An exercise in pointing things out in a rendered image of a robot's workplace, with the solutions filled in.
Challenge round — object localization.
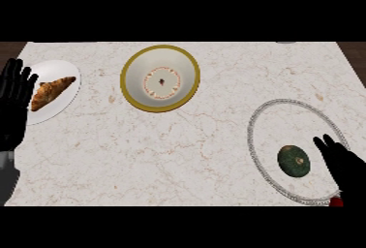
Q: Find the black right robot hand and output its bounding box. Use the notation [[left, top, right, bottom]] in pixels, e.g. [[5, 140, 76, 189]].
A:
[[311, 133, 366, 207]]

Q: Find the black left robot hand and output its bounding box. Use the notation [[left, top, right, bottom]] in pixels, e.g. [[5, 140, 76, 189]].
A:
[[0, 57, 39, 153]]

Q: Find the dark green squash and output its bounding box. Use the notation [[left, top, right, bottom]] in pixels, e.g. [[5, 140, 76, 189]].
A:
[[275, 144, 311, 178]]

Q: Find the white bowl with yellow rim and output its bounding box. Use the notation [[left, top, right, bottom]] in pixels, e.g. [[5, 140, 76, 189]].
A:
[[117, 44, 202, 113]]

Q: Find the white plate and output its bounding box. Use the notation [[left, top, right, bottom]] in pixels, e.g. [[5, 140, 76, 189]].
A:
[[19, 59, 82, 127]]

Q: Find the brown croissant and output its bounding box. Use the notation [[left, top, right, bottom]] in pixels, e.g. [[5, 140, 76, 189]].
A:
[[29, 76, 76, 112]]

